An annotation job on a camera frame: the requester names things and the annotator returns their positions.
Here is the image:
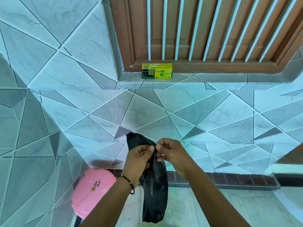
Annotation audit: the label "person's left forearm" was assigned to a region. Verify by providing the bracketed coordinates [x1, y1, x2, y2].
[80, 175, 135, 227]

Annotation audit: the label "black thread bracelet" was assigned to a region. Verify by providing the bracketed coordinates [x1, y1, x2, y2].
[118, 174, 135, 195]

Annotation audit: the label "yellow green bin bag box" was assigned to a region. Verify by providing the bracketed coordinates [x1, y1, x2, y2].
[142, 63, 173, 80]

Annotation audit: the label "person's right hand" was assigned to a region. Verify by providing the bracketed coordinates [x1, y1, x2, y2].
[155, 138, 193, 179]

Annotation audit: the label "person's right forearm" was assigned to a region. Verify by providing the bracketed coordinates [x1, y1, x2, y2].
[183, 161, 252, 227]

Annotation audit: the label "person's left hand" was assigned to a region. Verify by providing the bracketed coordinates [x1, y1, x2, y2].
[122, 144, 156, 184]

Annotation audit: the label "black plastic garbage bag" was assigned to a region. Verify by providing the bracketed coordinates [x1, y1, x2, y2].
[126, 132, 169, 223]

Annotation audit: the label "pink plastic bin lid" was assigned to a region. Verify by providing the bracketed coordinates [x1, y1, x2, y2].
[72, 168, 117, 219]

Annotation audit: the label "white window grille bars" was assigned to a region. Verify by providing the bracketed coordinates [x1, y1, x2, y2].
[146, 0, 299, 63]

